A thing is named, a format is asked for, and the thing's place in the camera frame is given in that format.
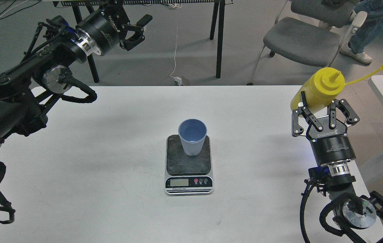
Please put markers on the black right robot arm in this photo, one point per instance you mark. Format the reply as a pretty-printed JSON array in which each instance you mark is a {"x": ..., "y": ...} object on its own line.
[{"x": 346, "y": 211}]

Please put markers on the blue ribbed plastic cup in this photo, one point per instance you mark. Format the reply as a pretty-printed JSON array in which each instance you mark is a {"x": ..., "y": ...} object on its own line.
[{"x": 192, "y": 133}]

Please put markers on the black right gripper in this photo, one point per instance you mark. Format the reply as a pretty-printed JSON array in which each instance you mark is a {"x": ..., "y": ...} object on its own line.
[{"x": 331, "y": 143}]

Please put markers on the grey office chair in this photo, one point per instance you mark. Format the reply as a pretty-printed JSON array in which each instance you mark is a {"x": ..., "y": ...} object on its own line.
[{"x": 307, "y": 44}]

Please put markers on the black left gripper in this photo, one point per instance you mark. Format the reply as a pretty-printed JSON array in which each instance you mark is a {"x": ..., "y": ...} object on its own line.
[{"x": 107, "y": 27}]

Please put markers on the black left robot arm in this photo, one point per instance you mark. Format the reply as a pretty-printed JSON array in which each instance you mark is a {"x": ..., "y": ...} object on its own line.
[{"x": 30, "y": 89}]

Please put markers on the digital kitchen scale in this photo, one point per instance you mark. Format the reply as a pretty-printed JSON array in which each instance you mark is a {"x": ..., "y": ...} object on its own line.
[{"x": 187, "y": 175}]

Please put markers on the person legs in jeans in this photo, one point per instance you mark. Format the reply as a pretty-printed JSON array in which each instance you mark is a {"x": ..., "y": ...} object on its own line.
[{"x": 367, "y": 33}]

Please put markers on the yellow squeeze bottle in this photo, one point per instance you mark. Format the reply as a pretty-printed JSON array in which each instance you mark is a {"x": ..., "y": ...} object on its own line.
[{"x": 323, "y": 87}]

